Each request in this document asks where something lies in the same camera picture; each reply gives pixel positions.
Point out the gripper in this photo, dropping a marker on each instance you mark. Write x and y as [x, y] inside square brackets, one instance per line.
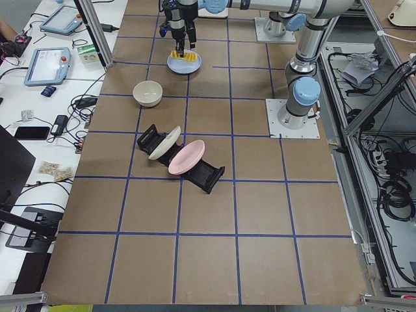
[179, 35]

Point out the spiral bread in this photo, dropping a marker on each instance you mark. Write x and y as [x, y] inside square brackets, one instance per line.
[186, 56]

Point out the blue plate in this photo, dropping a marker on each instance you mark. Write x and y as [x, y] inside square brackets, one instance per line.
[183, 67]

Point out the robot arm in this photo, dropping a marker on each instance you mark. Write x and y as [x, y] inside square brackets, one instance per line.
[290, 20]
[304, 91]

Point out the cream plate in rack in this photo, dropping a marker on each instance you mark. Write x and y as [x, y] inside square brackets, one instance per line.
[166, 144]

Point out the pink plate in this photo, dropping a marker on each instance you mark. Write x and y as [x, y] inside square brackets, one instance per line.
[187, 157]

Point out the black plate rack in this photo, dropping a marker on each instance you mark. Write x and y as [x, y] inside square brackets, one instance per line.
[203, 174]

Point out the cream bowl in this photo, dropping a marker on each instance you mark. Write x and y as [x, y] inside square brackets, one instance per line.
[148, 93]

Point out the green white box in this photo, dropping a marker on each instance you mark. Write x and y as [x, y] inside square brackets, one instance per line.
[87, 54]

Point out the far teach pendant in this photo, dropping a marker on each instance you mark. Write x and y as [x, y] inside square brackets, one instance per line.
[65, 20]

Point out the teach pendant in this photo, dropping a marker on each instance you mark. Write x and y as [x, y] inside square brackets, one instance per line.
[65, 20]
[48, 66]

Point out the near teach pendant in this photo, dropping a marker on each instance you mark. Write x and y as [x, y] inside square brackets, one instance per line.
[48, 66]

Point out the black power adapter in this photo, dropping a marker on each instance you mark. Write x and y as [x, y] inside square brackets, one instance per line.
[59, 125]

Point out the black smartphone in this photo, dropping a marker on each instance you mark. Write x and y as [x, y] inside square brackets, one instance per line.
[32, 133]

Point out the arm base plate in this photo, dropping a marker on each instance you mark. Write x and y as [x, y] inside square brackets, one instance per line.
[282, 124]
[269, 31]

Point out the aluminium frame post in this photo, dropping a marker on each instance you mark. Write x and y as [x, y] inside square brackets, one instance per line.
[94, 28]

